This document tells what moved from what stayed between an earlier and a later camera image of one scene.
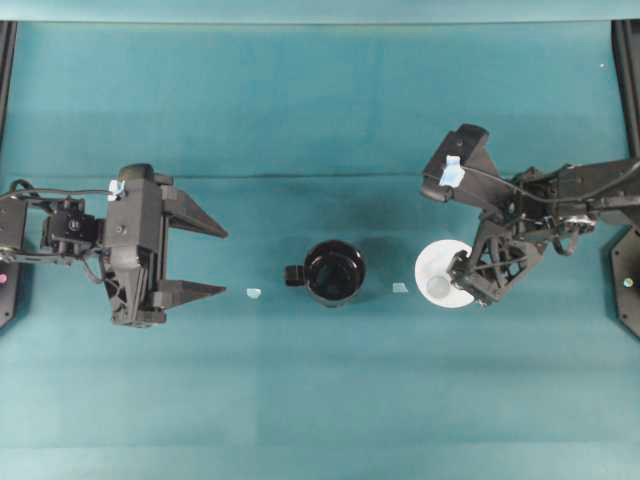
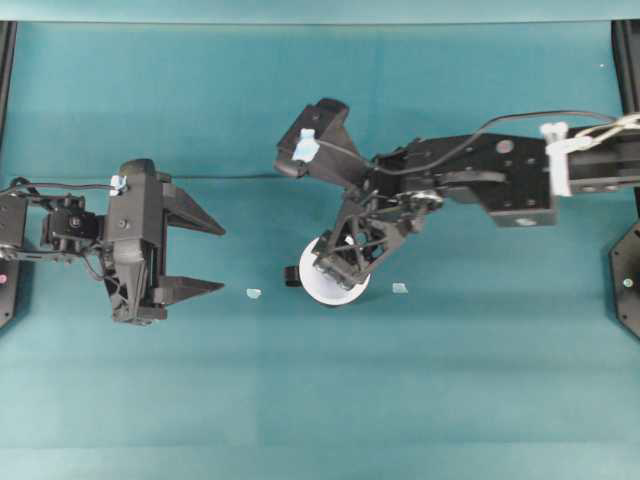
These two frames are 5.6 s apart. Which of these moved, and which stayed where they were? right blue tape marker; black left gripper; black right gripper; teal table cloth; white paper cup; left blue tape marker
Moved: black right gripper; white paper cup
Stayed: black left gripper; left blue tape marker; teal table cloth; right blue tape marker
